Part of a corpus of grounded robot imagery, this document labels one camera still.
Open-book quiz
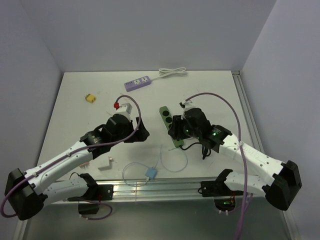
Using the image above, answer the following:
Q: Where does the light blue charger cable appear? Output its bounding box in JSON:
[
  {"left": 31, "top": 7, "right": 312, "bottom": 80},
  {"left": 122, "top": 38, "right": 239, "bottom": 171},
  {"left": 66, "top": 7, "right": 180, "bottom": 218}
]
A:
[{"left": 121, "top": 144, "right": 189, "bottom": 187}]

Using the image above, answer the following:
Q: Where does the white plug adapter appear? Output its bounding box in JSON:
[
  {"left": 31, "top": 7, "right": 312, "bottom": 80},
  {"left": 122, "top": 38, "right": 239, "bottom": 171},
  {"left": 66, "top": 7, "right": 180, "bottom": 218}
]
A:
[{"left": 96, "top": 156, "right": 114, "bottom": 171}]

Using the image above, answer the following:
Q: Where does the blue USB charger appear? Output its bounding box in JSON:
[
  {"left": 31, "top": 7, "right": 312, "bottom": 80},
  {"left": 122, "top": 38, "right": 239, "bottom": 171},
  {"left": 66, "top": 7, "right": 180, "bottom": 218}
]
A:
[{"left": 144, "top": 167, "right": 158, "bottom": 180}]

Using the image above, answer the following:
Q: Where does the yellow plug adapter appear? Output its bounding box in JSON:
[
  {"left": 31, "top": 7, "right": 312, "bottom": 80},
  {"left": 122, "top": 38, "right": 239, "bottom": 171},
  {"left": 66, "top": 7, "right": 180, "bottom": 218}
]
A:
[{"left": 84, "top": 93, "right": 97, "bottom": 104}]

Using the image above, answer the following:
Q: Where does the green power strip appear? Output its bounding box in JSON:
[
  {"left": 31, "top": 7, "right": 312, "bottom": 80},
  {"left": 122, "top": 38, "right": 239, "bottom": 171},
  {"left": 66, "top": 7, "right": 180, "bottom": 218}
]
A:
[{"left": 159, "top": 106, "right": 184, "bottom": 148}]

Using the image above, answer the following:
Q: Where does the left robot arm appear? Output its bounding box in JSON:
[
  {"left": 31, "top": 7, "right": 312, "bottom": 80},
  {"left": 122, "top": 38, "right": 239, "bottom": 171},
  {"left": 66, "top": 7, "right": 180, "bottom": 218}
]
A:
[{"left": 0, "top": 113, "right": 150, "bottom": 221}]

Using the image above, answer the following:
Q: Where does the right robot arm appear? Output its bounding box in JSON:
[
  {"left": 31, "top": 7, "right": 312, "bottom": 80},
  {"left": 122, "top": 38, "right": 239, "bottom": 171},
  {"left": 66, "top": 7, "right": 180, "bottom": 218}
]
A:
[{"left": 168, "top": 107, "right": 302, "bottom": 211}]

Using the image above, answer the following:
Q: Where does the pink plug adapter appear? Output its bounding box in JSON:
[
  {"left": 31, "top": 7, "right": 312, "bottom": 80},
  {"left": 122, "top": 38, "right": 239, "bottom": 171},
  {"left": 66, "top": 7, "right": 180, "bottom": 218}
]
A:
[{"left": 79, "top": 162, "right": 90, "bottom": 168}]

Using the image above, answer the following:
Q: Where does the purple power strip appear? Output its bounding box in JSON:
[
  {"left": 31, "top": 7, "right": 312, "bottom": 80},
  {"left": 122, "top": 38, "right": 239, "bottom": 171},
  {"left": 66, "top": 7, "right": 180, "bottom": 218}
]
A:
[{"left": 124, "top": 76, "right": 151, "bottom": 92}]

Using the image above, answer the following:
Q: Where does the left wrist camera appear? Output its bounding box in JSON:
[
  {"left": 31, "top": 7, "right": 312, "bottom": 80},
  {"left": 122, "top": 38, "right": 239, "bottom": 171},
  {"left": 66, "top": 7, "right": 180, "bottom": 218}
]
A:
[{"left": 113, "top": 102, "right": 132, "bottom": 121}]

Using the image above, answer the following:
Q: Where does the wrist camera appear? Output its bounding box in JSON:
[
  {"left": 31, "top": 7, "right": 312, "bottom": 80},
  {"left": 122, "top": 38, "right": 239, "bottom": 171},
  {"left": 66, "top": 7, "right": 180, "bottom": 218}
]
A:
[
  {"left": 179, "top": 100, "right": 195, "bottom": 111},
  {"left": 113, "top": 102, "right": 132, "bottom": 121}
]

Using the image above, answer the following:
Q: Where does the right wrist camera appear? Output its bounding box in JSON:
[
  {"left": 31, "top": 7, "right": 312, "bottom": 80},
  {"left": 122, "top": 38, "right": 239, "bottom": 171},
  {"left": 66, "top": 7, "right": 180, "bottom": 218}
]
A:
[{"left": 179, "top": 100, "right": 195, "bottom": 111}]

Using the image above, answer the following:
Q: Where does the white coiled power cord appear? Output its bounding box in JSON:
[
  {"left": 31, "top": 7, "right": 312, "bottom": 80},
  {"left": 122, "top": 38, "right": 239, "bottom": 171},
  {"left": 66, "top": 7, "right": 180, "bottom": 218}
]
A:
[{"left": 151, "top": 66, "right": 188, "bottom": 82}]

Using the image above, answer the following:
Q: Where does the aluminium front rail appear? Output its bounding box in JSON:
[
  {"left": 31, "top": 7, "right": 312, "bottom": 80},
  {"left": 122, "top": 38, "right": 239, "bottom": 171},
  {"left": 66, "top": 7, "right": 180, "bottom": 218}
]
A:
[{"left": 23, "top": 178, "right": 287, "bottom": 206}]

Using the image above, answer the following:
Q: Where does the aluminium side rail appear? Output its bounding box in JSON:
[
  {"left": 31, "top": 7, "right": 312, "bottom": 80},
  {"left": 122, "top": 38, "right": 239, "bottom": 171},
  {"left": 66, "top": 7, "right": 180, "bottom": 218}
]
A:
[{"left": 231, "top": 71, "right": 265, "bottom": 153}]

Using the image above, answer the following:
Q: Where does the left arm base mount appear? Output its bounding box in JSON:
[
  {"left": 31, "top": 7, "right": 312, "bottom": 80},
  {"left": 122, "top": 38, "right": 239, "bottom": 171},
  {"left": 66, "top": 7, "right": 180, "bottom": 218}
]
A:
[{"left": 67, "top": 184, "right": 114, "bottom": 221}]

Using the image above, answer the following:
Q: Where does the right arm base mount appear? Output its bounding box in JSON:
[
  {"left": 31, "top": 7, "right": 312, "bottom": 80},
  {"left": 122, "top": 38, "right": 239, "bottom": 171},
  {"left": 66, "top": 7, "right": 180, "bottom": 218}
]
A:
[{"left": 197, "top": 180, "right": 243, "bottom": 213}]

